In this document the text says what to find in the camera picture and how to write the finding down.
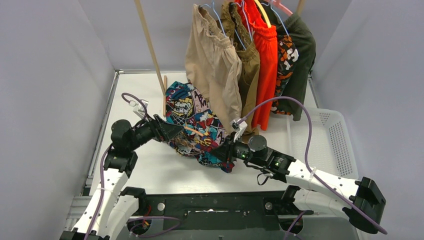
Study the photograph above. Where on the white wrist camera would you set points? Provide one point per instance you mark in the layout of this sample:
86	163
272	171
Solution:
139	108
239	125

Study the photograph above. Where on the wooden clothes rack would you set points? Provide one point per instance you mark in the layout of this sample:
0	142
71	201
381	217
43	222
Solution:
162	80

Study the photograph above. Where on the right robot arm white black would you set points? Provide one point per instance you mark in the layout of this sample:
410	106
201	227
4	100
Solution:
359	201

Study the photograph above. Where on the pink plastic hanger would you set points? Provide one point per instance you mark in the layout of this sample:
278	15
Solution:
280	6

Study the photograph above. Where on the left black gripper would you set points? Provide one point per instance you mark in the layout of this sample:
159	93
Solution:
159	127

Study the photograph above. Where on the dark green patterned shorts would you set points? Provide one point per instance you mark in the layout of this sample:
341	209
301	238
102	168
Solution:
296	52

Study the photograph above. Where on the olive brown shorts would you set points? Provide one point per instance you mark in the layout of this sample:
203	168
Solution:
246	50

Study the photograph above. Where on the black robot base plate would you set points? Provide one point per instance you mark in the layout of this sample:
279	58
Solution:
261	215

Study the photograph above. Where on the red orange shorts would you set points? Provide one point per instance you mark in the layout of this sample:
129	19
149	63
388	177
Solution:
267	48

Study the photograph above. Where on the white plastic basket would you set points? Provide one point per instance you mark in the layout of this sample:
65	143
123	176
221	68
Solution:
330	148

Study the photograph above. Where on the cream wooden hanger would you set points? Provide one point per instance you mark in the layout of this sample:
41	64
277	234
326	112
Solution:
263	13

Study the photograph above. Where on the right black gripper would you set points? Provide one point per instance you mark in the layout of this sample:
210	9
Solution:
225	152

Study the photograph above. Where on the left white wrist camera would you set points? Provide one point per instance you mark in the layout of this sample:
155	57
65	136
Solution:
139	108

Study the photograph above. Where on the beige shorts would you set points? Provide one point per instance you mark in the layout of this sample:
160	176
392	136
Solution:
213	67

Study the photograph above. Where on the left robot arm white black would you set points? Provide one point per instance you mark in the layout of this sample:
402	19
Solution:
113	203

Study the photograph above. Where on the comic print shorts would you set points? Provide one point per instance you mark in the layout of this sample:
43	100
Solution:
186	106

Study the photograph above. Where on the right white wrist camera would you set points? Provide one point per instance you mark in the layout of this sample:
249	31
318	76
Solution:
239	125

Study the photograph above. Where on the wooden clothes hanger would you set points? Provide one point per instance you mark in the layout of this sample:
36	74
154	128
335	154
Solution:
191	131

